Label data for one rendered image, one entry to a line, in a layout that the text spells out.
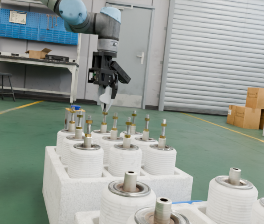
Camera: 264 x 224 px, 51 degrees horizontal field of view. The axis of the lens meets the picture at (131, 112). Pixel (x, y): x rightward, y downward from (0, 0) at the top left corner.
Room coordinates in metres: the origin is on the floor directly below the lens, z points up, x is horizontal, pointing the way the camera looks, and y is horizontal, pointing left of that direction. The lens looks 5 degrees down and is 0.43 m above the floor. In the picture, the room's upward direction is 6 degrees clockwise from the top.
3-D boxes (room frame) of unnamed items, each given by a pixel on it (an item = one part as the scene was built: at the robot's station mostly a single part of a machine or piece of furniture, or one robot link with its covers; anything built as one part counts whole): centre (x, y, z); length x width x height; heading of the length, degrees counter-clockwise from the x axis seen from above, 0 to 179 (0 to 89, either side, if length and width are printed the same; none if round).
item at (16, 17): (5.43, 2.33, 1.54); 0.32 x 0.02 x 0.25; 97
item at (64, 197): (0.92, 0.05, 0.09); 0.39 x 0.39 x 0.18; 23
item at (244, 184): (0.57, -0.23, 0.25); 0.08 x 0.08 x 0.01
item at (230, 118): (4.46, -1.72, 0.15); 0.30 x 0.24 x 0.30; 96
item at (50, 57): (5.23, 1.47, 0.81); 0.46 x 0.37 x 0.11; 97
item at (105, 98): (1.00, 0.10, 0.38); 0.06 x 0.03 x 0.09; 135
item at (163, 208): (0.37, -0.06, 0.26); 0.02 x 0.02 x 0.03
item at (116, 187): (0.48, -0.01, 0.25); 0.08 x 0.08 x 0.01
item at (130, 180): (0.48, -0.01, 0.26); 0.02 x 0.02 x 0.03
